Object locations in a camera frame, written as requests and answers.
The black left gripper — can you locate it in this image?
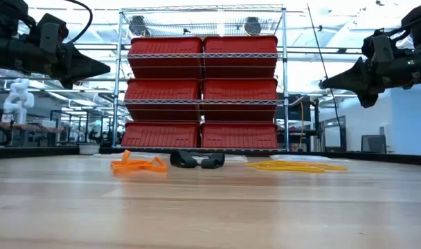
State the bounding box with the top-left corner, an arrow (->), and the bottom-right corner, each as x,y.
21,38 -> 111,90

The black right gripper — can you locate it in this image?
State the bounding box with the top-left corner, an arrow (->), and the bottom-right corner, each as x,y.
319,50 -> 421,109

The orange rubber band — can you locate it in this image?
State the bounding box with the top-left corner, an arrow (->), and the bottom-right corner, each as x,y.
109,149 -> 154,174
143,156 -> 168,174

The black framed whiteboard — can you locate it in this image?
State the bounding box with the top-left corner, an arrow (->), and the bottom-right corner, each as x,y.
320,116 -> 348,152

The black monitor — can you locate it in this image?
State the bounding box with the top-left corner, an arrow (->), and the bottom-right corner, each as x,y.
275,93 -> 312,122

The white round bowl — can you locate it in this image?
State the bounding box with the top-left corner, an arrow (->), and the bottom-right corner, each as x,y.
78,142 -> 101,156

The wooden background workbench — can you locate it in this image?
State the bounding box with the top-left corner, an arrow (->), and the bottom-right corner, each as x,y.
0,120 -> 65,148

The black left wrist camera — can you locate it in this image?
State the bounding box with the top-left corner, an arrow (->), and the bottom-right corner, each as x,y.
35,12 -> 70,55

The black left camera cable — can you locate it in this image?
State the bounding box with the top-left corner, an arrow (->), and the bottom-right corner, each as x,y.
63,0 -> 94,44

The black camera cable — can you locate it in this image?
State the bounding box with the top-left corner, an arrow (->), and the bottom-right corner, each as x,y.
383,20 -> 414,38
63,0 -> 94,44

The long black cable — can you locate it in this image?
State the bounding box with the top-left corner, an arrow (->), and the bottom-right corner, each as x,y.
305,2 -> 345,141

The yellow hanging cable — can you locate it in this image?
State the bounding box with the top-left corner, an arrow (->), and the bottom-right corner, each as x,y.
298,100 -> 305,148

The chrome wire shelving rack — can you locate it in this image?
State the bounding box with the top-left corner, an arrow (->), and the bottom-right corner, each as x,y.
111,3 -> 292,154

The black right camera cable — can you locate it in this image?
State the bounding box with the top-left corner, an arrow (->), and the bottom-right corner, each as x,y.
383,20 -> 414,38

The black aluminium table frame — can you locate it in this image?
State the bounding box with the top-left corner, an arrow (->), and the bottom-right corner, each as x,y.
0,145 -> 421,167

